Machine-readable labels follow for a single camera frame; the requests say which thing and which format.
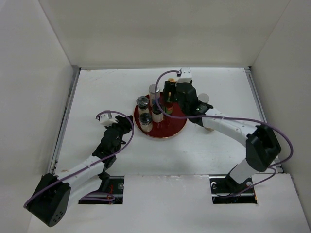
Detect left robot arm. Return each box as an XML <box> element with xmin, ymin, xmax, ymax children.
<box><xmin>24</xmin><ymin>111</ymin><xmax>134</xmax><ymax>227</ymax></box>

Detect silver lid jar large beads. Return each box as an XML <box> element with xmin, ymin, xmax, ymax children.
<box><xmin>198</xmin><ymin>93</ymin><xmax>209</xmax><ymax>103</ymax></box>

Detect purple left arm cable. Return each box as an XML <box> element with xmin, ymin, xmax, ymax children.
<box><xmin>23</xmin><ymin>110</ymin><xmax>135</xmax><ymax>209</ymax></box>

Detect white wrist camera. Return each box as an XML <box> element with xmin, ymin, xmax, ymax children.
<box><xmin>96</xmin><ymin>112</ymin><xmax>117</xmax><ymax>127</ymax></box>
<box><xmin>177</xmin><ymin>67</ymin><xmax>192</xmax><ymax>83</ymax></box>

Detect yellow cap sauce bottle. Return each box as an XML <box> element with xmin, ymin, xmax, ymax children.
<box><xmin>164</xmin><ymin>78</ymin><xmax>175</xmax><ymax>115</ymax></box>

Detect round red tray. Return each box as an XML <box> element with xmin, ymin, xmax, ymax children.
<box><xmin>133</xmin><ymin>92</ymin><xmax>187</xmax><ymax>139</ymax></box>

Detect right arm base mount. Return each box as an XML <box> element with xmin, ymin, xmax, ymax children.
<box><xmin>209</xmin><ymin>176</ymin><xmax>257</xmax><ymax>204</ymax></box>

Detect black cap spice grinder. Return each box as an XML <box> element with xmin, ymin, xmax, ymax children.
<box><xmin>136</xmin><ymin>96</ymin><xmax>150</xmax><ymax>115</ymax></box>
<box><xmin>152</xmin><ymin>103</ymin><xmax>163</xmax><ymax>123</ymax></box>
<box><xmin>139</xmin><ymin>113</ymin><xmax>153</xmax><ymax>133</ymax></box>

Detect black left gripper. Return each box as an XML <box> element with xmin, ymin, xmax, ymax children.
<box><xmin>104</xmin><ymin>116</ymin><xmax>133</xmax><ymax>154</ymax></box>

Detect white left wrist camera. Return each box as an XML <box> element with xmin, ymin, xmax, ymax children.
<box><xmin>96</xmin><ymin>112</ymin><xmax>117</xmax><ymax>127</ymax></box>

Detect silver lid jar small beads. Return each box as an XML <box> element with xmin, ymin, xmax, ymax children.
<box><xmin>149</xmin><ymin>84</ymin><xmax>160</xmax><ymax>106</ymax></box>

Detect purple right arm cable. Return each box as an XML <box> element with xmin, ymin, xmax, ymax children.
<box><xmin>155</xmin><ymin>69</ymin><xmax>294</xmax><ymax>197</ymax></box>

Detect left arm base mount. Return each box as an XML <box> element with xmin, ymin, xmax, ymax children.
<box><xmin>78</xmin><ymin>176</ymin><xmax>125</xmax><ymax>205</ymax></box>

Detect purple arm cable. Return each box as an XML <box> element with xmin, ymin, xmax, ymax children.
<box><xmin>155</xmin><ymin>69</ymin><xmax>294</xmax><ymax>197</ymax></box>
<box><xmin>23</xmin><ymin>110</ymin><xmax>135</xmax><ymax>209</ymax></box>

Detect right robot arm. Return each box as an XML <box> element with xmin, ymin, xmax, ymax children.
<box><xmin>163</xmin><ymin>81</ymin><xmax>281</xmax><ymax>192</ymax></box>

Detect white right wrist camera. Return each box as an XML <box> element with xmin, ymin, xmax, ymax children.
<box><xmin>177</xmin><ymin>67</ymin><xmax>192</xmax><ymax>83</ymax></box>

